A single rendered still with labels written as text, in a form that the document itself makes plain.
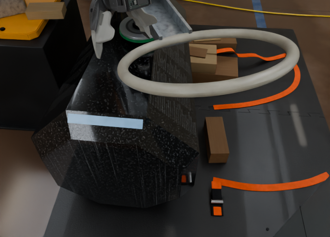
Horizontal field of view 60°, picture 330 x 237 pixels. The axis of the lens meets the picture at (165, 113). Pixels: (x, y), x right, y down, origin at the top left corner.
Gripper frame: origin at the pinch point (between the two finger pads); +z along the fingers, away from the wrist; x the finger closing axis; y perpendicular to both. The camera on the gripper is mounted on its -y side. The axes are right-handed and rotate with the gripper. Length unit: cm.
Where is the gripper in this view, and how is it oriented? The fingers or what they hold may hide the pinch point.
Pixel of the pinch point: (123, 48)
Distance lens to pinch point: 65.6
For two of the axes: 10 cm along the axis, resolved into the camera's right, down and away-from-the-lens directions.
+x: 6.5, -4.4, 6.2
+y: 7.5, 2.3, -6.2
